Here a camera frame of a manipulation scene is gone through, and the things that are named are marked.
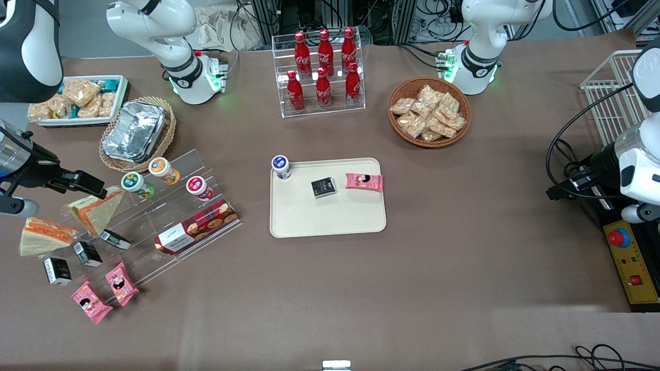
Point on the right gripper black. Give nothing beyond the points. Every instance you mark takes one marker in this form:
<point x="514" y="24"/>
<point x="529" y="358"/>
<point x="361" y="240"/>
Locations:
<point x="35" y="167"/>

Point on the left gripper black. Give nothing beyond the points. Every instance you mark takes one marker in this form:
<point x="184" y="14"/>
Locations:
<point x="598" y="166"/>

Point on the triangle sandwich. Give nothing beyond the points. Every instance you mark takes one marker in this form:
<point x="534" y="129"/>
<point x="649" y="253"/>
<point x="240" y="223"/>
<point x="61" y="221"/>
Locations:
<point x="98" y="208"/>
<point x="47" y="238"/>

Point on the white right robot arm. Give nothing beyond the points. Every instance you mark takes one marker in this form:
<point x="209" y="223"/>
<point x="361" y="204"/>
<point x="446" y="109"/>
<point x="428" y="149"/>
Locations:
<point x="154" y="23"/>

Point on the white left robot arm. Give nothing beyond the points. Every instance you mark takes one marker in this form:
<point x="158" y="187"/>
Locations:
<point x="484" y="31"/>

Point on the cream plastic serving tray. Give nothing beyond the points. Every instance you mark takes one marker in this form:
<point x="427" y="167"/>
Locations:
<point x="330" y="216"/>

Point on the green lid yogurt cup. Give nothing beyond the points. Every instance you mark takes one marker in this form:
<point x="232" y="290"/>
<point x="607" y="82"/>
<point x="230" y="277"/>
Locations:
<point x="137" y="185"/>

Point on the small black snack box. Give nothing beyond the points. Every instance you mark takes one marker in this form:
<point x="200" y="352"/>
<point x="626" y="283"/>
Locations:
<point x="324" y="187"/>
<point x="58" y="271"/>
<point x="115" y="239"/>
<point x="87" y="253"/>

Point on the clear bag beige crackers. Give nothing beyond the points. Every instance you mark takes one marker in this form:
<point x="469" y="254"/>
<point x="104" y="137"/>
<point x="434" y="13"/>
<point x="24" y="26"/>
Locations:
<point x="38" y="111"/>
<point x="107" y="104"/>
<point x="402" y="106"/>
<point x="442" y="128"/>
<point x="430" y="95"/>
<point x="411" y="125"/>
<point x="80" y="91"/>
<point x="422" y="110"/>
<point x="449" y="105"/>
<point x="58" y="106"/>
<point x="88" y="109"/>
<point x="431" y="136"/>

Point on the stacked aluminium foil trays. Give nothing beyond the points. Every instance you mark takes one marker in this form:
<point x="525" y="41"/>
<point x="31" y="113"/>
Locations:
<point x="135" y="131"/>

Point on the orange lid yogurt cup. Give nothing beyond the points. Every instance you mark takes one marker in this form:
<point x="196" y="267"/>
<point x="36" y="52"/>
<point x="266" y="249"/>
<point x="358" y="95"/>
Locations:
<point x="164" y="170"/>

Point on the clear acrylic stepped shelf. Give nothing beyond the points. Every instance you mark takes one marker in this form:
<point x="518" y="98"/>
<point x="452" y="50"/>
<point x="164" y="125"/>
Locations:
<point x="170" y="214"/>

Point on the yellow emergency stop box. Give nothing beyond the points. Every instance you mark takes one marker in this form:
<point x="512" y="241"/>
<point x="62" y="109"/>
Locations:
<point x="637" y="263"/>

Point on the oval tan wicker basket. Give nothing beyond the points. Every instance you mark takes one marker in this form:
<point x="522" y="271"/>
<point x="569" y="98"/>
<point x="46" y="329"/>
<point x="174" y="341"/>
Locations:
<point x="165" y="139"/>

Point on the white rectangular snack bin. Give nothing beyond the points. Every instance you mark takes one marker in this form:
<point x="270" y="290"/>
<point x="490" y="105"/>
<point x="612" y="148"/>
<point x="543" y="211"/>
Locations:
<point x="121" y="90"/>

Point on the pink cartoon snack pack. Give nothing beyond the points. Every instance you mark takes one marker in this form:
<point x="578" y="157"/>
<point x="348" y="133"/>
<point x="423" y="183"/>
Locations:
<point x="122" y="284"/>
<point x="91" y="302"/>
<point x="364" y="182"/>

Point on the red lid yogurt cup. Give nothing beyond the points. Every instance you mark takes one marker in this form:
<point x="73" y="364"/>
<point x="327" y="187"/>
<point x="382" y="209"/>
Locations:
<point x="200" y="188"/>

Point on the red plaid cookie box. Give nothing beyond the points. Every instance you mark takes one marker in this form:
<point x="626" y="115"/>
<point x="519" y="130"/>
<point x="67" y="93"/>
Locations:
<point x="196" y="228"/>

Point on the round brown wicker basket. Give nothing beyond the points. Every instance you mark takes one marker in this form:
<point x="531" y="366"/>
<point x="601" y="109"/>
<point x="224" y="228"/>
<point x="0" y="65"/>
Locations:
<point x="399" y="131"/>

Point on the blue lid yogurt cup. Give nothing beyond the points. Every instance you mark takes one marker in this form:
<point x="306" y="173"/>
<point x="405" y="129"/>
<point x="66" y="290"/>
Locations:
<point x="281" y="166"/>

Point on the crumpled beige paper bag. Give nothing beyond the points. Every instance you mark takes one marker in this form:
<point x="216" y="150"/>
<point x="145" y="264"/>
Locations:
<point x="227" y="28"/>

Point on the red cola bottle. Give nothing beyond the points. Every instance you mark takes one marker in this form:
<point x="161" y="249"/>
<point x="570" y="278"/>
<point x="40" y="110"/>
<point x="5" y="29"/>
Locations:
<point x="325" y="52"/>
<point x="352" y="85"/>
<point x="302" y="55"/>
<point x="349" y="49"/>
<point x="295" y="94"/>
<point x="323" y="90"/>

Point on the clear acrylic bottle rack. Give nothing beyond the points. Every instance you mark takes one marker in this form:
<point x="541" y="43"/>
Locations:
<point x="335" y="111"/>

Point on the metal equipment rack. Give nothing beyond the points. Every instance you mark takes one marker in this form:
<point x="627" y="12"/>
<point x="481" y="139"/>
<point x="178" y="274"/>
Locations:
<point x="361" y="13"/>

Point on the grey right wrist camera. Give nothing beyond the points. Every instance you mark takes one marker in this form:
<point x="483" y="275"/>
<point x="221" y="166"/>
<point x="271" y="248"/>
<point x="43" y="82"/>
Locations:
<point x="18" y="207"/>

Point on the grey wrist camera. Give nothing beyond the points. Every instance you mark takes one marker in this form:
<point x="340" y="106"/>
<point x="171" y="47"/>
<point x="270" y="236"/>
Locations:
<point x="18" y="207"/>
<point x="637" y="213"/>

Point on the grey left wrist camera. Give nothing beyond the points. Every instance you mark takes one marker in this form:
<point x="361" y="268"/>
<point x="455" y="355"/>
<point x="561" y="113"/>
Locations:
<point x="637" y="213"/>

